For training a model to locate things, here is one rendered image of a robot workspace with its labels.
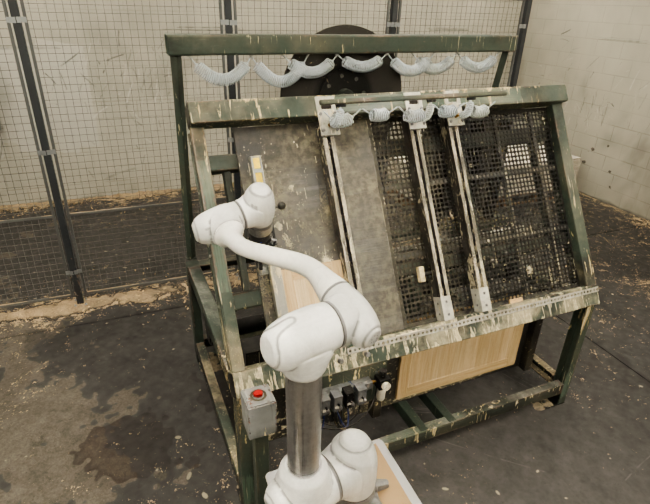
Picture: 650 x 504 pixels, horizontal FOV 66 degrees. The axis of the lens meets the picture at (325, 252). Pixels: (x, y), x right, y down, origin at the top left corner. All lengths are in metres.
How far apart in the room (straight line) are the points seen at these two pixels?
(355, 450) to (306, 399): 0.38
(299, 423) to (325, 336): 0.30
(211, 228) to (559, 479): 2.48
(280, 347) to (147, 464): 2.09
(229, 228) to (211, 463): 1.83
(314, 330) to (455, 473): 2.06
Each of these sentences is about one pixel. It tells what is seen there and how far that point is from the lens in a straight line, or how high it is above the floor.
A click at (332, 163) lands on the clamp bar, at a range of 2.49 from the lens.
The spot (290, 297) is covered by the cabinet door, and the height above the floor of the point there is 1.13.
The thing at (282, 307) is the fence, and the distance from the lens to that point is 2.32.
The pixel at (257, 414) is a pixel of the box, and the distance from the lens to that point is 2.12.
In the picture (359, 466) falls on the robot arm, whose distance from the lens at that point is 1.73.
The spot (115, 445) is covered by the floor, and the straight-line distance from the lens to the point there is 3.39.
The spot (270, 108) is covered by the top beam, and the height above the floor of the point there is 1.92.
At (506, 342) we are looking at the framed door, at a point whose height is 0.46.
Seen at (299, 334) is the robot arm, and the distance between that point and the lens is 1.24.
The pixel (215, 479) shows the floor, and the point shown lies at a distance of 3.09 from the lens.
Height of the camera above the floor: 2.37
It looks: 27 degrees down
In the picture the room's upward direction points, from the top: 2 degrees clockwise
